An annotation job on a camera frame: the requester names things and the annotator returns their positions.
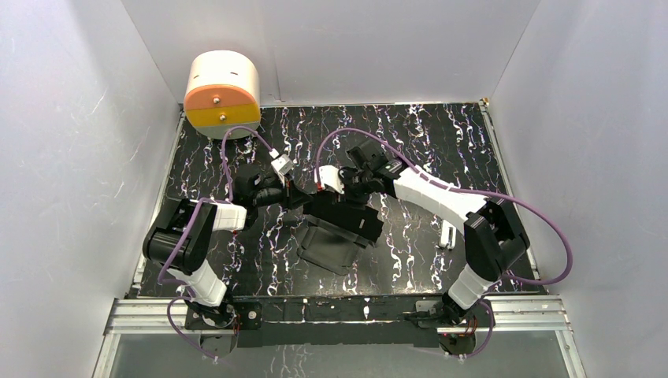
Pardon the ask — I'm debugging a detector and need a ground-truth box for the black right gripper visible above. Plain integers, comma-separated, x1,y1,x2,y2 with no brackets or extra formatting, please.
332,169,373,212

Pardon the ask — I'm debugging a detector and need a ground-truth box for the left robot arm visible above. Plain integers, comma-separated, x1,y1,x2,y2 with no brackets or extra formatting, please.
143,165,314,328

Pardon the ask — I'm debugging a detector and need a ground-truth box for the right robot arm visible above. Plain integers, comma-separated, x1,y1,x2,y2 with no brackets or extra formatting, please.
315,146,530,326

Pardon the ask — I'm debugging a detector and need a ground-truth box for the round cream drawer cabinet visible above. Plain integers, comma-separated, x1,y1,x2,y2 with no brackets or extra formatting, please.
184,50,261,139

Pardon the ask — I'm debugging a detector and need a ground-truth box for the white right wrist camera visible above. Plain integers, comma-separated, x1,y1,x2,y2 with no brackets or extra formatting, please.
315,165,344,195

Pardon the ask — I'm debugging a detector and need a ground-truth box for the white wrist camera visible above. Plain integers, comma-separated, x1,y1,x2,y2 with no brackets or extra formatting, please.
315,165,344,195
269,149,294,186

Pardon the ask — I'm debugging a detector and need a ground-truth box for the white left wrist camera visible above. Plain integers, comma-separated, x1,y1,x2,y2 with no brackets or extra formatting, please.
269,149,294,186

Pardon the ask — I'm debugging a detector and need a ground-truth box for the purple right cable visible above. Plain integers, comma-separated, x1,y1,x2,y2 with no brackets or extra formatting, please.
314,128,574,360

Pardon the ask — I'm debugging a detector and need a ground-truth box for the aluminium front rail frame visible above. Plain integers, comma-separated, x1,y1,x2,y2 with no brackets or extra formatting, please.
94,294,585,377

